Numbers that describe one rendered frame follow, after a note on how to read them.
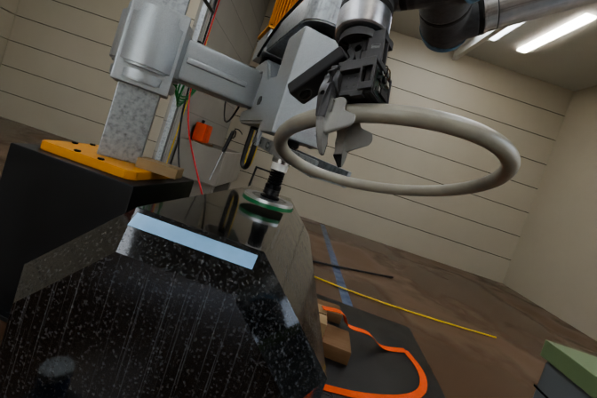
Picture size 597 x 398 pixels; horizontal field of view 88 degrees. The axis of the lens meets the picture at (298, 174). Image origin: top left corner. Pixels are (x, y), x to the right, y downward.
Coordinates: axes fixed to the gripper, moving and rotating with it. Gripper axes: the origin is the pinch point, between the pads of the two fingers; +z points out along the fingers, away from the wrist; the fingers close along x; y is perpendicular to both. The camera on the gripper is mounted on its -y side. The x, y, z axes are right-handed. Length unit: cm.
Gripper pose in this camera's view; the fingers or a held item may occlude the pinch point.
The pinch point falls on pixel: (328, 154)
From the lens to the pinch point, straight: 48.4
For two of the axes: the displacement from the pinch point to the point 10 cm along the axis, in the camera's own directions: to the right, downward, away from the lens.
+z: -2.0, 9.5, -2.3
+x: 5.5, 3.0, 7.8
